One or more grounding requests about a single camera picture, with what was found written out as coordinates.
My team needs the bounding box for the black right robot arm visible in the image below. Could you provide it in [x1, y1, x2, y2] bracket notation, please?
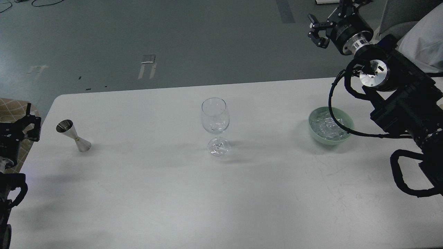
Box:
[308, 0, 443, 197]

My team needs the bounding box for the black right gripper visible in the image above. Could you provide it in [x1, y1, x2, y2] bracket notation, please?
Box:
[308, 0, 374, 56]

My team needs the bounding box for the black floor cable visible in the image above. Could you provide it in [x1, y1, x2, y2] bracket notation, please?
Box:
[0, 0, 66, 14]

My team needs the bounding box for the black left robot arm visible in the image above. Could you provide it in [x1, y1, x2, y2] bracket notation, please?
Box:
[0, 98, 42, 249]

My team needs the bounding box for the steel cocktail jigger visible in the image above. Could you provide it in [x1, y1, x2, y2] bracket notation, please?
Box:
[56, 119, 92, 153]

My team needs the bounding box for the clear wine glass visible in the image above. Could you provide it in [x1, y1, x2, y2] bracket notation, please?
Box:
[201, 97, 230, 157]

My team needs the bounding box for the plaid beige sofa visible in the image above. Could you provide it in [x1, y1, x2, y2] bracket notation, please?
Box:
[0, 98, 41, 174]

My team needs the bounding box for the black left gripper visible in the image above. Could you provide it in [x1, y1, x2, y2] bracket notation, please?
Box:
[0, 103, 42, 169]

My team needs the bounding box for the green ceramic bowl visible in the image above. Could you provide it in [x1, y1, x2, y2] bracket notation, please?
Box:
[308, 106, 354, 146]

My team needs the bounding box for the clear ice cubes pile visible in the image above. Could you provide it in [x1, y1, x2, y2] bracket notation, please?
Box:
[310, 118, 348, 141]

